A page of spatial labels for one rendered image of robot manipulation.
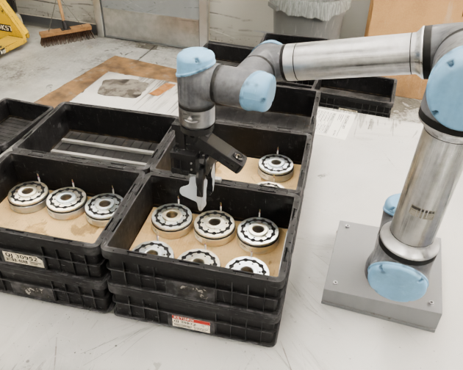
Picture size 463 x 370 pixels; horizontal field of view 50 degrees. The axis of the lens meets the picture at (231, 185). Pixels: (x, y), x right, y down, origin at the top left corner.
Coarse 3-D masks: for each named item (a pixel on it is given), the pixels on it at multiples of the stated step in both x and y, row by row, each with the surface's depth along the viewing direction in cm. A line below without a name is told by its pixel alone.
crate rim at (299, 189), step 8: (248, 128) 148; (256, 128) 148; (264, 128) 148; (272, 128) 148; (304, 136) 146; (168, 144) 140; (160, 152) 137; (304, 152) 138; (160, 160) 134; (304, 160) 135; (152, 168) 130; (304, 168) 132; (184, 176) 128; (304, 176) 129; (240, 184) 125; (248, 184) 125; (256, 184) 125; (296, 192) 123
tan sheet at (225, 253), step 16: (144, 224) 128; (144, 240) 123; (160, 240) 123; (176, 240) 123; (192, 240) 123; (176, 256) 119; (224, 256) 119; (240, 256) 119; (256, 256) 119; (272, 256) 119; (272, 272) 115
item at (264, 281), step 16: (144, 176) 127; (160, 176) 128; (176, 176) 128; (256, 192) 124; (272, 192) 123; (288, 192) 123; (128, 208) 117; (288, 240) 109; (112, 256) 106; (128, 256) 105; (144, 256) 104; (160, 256) 104; (288, 256) 105; (192, 272) 103; (208, 272) 102; (224, 272) 101; (240, 272) 102; (272, 288) 101
